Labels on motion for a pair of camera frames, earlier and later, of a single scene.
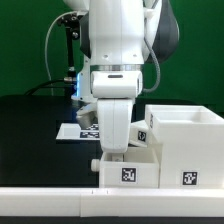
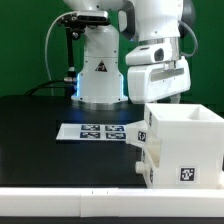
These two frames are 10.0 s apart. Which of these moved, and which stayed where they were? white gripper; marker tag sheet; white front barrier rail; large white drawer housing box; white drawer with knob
Moved: white gripper; white drawer with knob
Stayed: marker tag sheet; white front barrier rail; large white drawer housing box
